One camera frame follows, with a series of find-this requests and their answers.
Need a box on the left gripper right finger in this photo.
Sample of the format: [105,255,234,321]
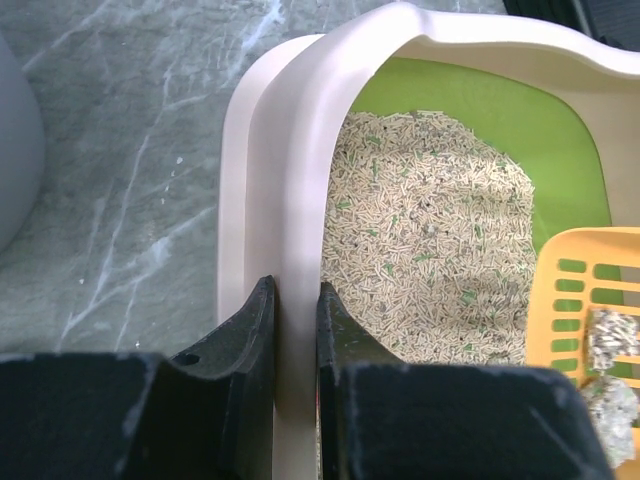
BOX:
[316,283,613,479]

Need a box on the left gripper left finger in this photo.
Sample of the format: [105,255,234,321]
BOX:
[1,276,275,479]

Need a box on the orange litter scoop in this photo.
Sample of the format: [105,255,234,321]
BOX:
[524,227,640,480]

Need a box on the beige green litter box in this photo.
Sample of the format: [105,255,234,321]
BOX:
[217,2,639,479]

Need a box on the grey litter clump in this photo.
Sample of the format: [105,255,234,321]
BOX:
[581,375,639,469]
[586,308,639,373]

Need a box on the trash bin with blue bag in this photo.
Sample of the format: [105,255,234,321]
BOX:
[0,41,45,248]

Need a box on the black hard case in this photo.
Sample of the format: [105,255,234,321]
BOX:
[503,0,640,52]

